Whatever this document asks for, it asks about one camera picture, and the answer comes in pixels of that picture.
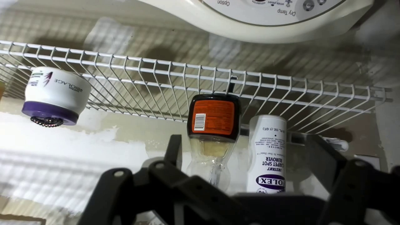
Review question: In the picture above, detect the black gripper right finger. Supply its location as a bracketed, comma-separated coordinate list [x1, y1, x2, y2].
[309, 134, 400, 225]

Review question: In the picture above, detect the white wire shelf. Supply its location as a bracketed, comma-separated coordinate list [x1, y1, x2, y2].
[0, 39, 396, 138]

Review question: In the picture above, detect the cream white laundry machine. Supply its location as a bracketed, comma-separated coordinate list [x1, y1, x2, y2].
[138, 0, 378, 45]

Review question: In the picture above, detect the white jar purple lid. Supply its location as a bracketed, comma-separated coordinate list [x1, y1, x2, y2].
[21, 67, 94, 129]

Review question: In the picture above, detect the clear bottle with black contents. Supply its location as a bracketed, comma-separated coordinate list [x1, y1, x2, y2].
[186, 94, 243, 190]

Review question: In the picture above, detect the white spray can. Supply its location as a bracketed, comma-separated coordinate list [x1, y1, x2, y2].
[246, 114, 291, 197]

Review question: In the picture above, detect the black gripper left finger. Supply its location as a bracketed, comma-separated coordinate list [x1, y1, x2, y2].
[77, 134, 236, 225]

